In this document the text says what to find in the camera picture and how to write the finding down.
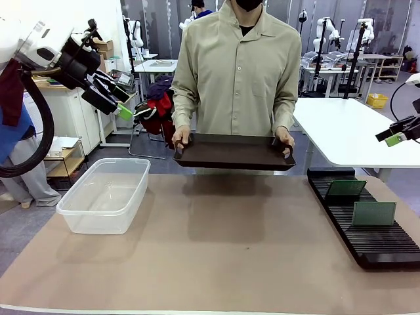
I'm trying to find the white background work table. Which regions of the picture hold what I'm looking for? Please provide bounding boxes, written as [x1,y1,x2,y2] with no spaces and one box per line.
[133,58,180,96]

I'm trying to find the person's left hand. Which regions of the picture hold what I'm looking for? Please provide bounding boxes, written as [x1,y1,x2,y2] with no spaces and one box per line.
[274,127,296,158]

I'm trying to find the yellow plastic basket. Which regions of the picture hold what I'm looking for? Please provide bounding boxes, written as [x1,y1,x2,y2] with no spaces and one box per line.
[366,93,389,110]

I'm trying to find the green PCB board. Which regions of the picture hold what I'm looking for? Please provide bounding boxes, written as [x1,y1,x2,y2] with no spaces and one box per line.
[324,180,368,198]
[351,201,397,228]

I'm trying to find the person's right hand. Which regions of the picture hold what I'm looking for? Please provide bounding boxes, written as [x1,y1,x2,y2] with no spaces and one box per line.
[171,126,192,152]

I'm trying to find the person's left forearm beige sleeve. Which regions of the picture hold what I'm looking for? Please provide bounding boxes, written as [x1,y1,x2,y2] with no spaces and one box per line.
[271,88,298,133]

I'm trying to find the bystander in blue hoodie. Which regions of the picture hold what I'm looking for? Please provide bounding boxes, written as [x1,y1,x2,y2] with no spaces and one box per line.
[189,0,211,20]

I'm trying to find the black slotted PCB rack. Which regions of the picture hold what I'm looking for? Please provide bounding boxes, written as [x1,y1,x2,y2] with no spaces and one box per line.
[307,167,420,271]

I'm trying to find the black sleeved left arm cable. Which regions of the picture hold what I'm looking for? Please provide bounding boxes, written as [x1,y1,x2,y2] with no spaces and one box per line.
[0,64,56,179]

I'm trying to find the person's torso beige shirt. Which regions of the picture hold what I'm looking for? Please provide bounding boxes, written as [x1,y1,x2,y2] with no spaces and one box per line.
[171,0,303,137]

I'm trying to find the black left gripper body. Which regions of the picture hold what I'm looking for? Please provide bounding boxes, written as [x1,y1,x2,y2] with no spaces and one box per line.
[60,34,101,89]

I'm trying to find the person's right forearm beige sleeve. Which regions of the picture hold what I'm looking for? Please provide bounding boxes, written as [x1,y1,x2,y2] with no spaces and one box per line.
[171,88,201,133]

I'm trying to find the wire frame side table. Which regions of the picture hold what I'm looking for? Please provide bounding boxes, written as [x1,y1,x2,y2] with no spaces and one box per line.
[43,136,89,192]

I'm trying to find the grey tool case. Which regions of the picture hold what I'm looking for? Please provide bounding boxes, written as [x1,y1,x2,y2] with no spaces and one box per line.
[110,68,135,96]

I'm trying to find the black face mask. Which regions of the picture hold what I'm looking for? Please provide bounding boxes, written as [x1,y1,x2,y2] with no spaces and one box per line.
[235,0,264,12]

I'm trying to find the clear plastic storage box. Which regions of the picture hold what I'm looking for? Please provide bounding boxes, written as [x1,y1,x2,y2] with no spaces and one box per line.
[56,157,152,236]

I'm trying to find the chair with red clothes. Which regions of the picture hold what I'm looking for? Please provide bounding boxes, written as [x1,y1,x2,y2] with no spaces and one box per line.
[129,74,175,161]

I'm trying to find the black sleeved right arm cable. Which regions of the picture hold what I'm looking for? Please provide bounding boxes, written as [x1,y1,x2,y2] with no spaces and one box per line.
[389,80,420,123]

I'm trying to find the bystander in maroon top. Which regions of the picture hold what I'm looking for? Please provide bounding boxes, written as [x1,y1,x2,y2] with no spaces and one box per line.
[0,58,62,208]

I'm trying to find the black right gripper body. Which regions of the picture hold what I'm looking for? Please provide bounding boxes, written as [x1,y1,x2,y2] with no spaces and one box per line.
[399,114,420,143]

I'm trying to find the small wooden rolling table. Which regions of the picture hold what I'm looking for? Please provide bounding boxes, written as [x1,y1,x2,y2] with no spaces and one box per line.
[97,91,139,147]

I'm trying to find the dark brown plastic tray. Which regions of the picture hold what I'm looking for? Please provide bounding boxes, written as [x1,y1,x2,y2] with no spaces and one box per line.
[173,133,297,172]

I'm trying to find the large white table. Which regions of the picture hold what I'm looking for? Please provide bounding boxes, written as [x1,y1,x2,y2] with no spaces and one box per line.
[291,97,420,171]

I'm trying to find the black tripod stand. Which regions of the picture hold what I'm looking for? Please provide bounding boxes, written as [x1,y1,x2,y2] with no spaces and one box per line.
[342,22,369,100]

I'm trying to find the black sleeved arm cable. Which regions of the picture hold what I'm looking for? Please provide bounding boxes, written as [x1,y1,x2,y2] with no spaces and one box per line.
[0,64,56,179]
[389,80,420,123]

